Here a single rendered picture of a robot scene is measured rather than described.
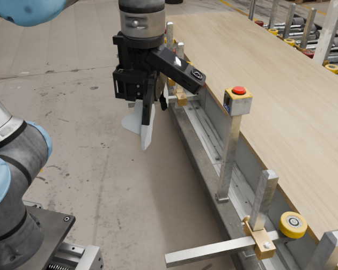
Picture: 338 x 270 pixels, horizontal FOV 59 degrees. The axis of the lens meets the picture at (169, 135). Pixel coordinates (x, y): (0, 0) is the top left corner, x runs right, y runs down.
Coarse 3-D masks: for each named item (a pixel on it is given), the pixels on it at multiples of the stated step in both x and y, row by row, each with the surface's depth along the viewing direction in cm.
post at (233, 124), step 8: (232, 120) 100; (240, 120) 101; (232, 128) 102; (232, 136) 104; (224, 144) 110; (232, 144) 107; (224, 152) 111; (232, 152) 109; (224, 160) 112; (232, 160) 112; (224, 168) 113; (232, 168) 114; (224, 176) 116; (224, 184) 119; (224, 192) 122; (224, 200) 124
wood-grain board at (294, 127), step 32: (192, 32) 243; (224, 32) 243; (256, 32) 243; (224, 64) 191; (256, 64) 191; (288, 64) 191; (256, 96) 158; (288, 96) 158; (320, 96) 158; (256, 128) 134; (288, 128) 134; (320, 128) 134; (288, 160) 117; (320, 160) 117; (288, 192) 104; (320, 192) 104; (320, 224) 93
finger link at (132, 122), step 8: (136, 104) 55; (152, 104) 54; (136, 112) 55; (152, 112) 54; (128, 120) 55; (136, 120) 55; (152, 120) 55; (128, 128) 55; (136, 128) 55; (144, 128) 54; (144, 136) 55; (144, 144) 55
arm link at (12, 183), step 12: (0, 156) 64; (0, 168) 60; (12, 168) 64; (24, 168) 66; (0, 180) 58; (12, 180) 62; (24, 180) 66; (0, 192) 58; (12, 192) 62; (24, 192) 67; (0, 204) 59; (12, 204) 62; (0, 216) 60; (12, 216) 63; (0, 228) 61; (12, 228) 64
